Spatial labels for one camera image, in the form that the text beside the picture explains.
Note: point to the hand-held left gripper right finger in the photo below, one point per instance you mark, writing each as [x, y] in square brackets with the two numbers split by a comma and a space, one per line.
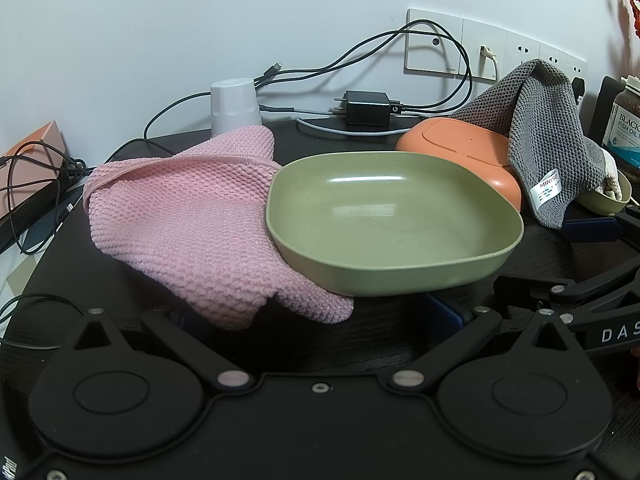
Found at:
[447, 312]

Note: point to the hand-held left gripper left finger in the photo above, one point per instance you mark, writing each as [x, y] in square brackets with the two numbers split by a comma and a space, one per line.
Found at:
[165, 325]

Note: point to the pink knitted cloth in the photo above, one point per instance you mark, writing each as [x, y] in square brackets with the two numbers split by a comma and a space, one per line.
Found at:
[190, 220]

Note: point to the black power adapter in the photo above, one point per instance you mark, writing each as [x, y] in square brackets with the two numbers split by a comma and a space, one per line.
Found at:
[367, 107]

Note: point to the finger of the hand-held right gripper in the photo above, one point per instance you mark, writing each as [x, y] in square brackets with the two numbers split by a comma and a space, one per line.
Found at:
[590, 228]
[550, 292]

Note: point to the black plug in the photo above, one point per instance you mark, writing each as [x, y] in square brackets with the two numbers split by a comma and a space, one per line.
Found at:
[578, 90]

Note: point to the brown supplement bottle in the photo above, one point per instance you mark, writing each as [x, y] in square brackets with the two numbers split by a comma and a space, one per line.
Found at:
[622, 130]

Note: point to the white cup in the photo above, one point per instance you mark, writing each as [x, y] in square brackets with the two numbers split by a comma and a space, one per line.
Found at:
[232, 105]

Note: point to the black flat box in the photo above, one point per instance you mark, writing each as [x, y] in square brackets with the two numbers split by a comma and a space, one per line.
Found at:
[30, 217]

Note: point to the pink box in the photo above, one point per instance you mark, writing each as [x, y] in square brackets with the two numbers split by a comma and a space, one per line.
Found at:
[35, 152]

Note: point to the small green bowl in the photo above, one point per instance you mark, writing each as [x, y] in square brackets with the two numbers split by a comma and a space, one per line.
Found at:
[600, 205]

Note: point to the green square dish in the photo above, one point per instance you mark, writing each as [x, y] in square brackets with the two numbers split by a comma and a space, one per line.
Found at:
[390, 210]

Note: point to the orange container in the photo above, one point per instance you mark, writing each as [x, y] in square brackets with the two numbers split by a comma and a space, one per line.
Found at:
[450, 142]

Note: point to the white wall socket panel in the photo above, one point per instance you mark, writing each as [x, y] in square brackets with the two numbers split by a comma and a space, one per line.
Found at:
[520, 45]

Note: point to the grey knitted cloth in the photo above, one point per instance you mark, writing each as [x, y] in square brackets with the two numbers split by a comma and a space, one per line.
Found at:
[540, 125]

